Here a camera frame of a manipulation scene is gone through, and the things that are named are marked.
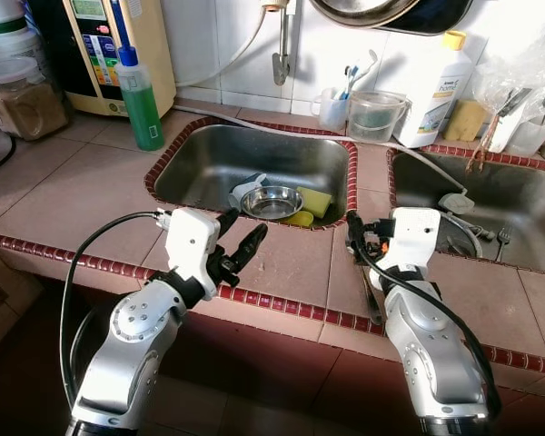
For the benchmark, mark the clear plastic measuring jug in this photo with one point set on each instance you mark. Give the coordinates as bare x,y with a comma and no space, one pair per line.
374,118

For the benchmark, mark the yellow plastic bowl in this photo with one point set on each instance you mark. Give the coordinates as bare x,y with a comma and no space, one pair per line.
300,219

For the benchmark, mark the white wall tap fitting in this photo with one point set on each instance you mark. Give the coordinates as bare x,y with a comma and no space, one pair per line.
272,4

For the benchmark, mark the hanging black pan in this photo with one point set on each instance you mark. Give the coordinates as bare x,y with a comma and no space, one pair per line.
440,16

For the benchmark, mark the hanging steel pan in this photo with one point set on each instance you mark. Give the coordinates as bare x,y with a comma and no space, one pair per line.
363,9

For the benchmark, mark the clear plastic bag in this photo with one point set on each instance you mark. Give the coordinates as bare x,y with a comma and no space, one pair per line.
518,59

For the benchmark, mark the white tub green lid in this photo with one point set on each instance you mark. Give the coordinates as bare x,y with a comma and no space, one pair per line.
9,45

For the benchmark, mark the beige water ioniser appliance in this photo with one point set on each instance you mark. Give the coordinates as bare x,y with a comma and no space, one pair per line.
145,45

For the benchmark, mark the white utensil container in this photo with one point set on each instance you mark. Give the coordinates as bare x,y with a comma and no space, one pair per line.
527,136

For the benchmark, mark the green soap bottle blue cap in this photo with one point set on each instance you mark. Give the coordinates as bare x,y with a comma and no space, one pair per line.
143,113

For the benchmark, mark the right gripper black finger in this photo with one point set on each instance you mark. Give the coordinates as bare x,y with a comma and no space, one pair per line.
355,234

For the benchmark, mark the blue toothbrush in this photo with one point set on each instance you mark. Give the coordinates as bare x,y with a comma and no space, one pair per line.
348,80

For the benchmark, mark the yellow green scouring sponge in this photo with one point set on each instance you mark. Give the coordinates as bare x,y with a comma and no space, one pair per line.
316,200

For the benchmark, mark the small steel bowl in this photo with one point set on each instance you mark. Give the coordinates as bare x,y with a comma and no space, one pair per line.
272,202

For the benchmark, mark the brown wooden utensil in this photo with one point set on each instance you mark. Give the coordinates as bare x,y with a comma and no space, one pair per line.
480,150

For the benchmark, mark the white detergent bottle yellow cap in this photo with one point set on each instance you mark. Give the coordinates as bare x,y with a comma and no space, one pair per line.
431,100

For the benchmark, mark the yellow sponge block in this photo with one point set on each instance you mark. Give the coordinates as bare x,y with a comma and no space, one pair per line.
463,121

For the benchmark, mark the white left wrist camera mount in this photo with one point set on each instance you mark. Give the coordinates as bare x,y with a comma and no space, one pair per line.
191,241

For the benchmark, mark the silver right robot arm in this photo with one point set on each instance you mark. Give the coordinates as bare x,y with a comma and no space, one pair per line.
431,363

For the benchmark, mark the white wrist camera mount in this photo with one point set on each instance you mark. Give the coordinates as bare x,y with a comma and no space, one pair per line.
413,234
191,241

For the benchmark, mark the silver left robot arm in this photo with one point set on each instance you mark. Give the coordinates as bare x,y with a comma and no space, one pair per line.
132,354

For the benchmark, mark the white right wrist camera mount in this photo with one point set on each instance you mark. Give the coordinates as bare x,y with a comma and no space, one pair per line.
413,234

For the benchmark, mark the clear jar brown contents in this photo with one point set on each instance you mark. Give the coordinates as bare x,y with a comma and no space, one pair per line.
27,109

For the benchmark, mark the white toothbrush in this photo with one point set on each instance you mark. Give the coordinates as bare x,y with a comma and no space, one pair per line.
363,71

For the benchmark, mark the small white toothbrush cup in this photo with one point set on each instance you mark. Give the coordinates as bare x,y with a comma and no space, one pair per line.
331,111

